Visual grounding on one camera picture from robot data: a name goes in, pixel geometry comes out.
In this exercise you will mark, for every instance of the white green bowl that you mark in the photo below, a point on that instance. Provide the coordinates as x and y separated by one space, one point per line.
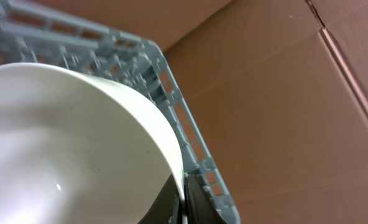
76 148

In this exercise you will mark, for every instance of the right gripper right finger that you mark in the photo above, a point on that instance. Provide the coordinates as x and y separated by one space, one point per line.
199 208

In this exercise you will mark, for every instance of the cardboard box wall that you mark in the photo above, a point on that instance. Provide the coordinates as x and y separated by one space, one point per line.
279 91

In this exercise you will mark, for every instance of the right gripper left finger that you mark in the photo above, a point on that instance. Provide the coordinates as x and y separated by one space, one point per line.
166 209

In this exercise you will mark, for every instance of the grey dishwasher rack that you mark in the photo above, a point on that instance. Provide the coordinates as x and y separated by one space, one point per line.
30 32

